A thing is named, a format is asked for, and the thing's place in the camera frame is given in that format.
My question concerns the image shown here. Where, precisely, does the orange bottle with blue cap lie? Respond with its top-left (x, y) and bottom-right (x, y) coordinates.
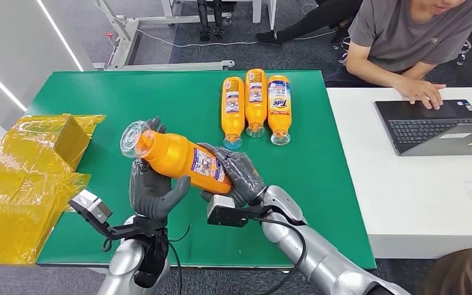
top-left (221, 77), bottom-right (246, 150)

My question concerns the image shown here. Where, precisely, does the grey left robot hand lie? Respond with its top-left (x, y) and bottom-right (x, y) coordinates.
top-left (129, 117), bottom-right (191, 222)

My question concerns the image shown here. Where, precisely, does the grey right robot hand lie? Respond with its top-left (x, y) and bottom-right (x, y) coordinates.
top-left (198, 142), bottom-right (268, 208)

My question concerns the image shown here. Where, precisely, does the yellow film wrapped box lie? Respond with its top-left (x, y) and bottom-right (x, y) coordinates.
top-left (0, 114), bottom-right (106, 266)

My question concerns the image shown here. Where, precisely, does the office chair caster base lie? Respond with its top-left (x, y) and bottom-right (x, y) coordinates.
top-left (332, 36), bottom-right (472, 67)

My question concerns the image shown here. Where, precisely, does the orange Tide logo bottle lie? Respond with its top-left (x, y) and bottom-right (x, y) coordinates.
top-left (267, 74), bottom-right (292, 146)

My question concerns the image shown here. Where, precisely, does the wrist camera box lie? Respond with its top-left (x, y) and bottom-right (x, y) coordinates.
top-left (68, 189), bottom-right (139, 241)
top-left (206, 194), bottom-right (269, 228)

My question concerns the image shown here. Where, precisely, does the person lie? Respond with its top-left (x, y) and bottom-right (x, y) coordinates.
top-left (417, 247), bottom-right (472, 295)
top-left (324, 0), bottom-right (472, 111)
top-left (255, 0), bottom-right (363, 45)

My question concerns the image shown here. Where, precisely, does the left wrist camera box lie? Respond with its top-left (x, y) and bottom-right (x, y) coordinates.
top-left (68, 189), bottom-right (139, 241)

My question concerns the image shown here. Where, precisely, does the white metal stand frame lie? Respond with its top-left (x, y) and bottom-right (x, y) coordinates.
top-left (89, 0), bottom-right (278, 73)

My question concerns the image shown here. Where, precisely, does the green table mat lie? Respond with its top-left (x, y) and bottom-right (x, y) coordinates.
top-left (25, 70), bottom-right (377, 270)

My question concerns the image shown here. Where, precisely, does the dark grey laptop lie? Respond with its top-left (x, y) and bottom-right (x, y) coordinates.
top-left (374, 98), bottom-right (472, 157)

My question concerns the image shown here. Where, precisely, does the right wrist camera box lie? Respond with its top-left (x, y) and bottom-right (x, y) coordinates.
top-left (206, 194), bottom-right (269, 228)

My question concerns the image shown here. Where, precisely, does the orange detergent bottle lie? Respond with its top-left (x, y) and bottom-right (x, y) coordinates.
top-left (120, 120), bottom-right (234, 195)
top-left (245, 68), bottom-right (268, 138)

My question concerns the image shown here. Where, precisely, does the white floor cable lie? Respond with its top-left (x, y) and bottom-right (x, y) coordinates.
top-left (136, 28), bottom-right (337, 49)

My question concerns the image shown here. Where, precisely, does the white desk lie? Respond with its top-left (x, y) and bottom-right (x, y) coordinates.
top-left (325, 86), bottom-right (472, 260)

